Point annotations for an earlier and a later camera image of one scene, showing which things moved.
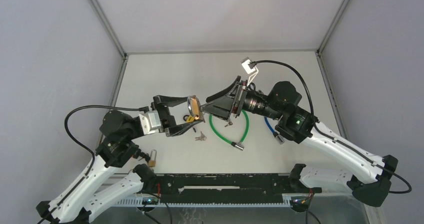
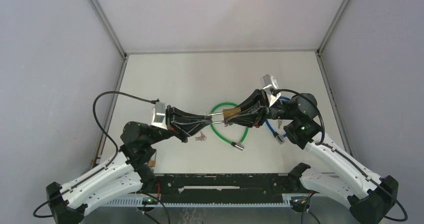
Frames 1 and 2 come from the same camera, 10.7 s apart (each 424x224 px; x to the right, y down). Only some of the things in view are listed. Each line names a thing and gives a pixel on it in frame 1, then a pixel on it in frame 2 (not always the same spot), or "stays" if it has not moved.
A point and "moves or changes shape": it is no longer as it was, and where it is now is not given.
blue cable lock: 277,136 stays
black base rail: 226,188 stays
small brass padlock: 152,163 stays
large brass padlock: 194,106 moves or changes shape
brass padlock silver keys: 202,137 stays
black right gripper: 223,107 to 254,118
